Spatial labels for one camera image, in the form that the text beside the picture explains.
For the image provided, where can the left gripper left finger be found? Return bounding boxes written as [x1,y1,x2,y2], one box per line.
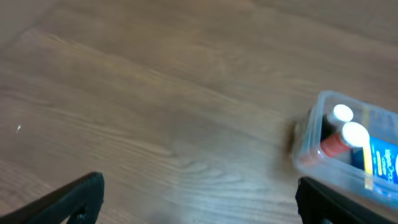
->
[1,172,104,224]

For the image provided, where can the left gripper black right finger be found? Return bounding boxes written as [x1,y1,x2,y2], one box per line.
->
[295,177,394,224]

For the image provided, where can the blue yellow medicine box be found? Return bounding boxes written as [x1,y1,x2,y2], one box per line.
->
[350,136,397,185]

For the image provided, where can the orange tube white cap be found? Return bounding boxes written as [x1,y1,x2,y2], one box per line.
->
[320,122,370,157]

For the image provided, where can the black bottle white cap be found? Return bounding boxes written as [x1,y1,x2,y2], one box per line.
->
[320,104,354,141]

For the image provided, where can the clear plastic container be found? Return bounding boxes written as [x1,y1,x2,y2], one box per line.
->
[292,91,397,210]

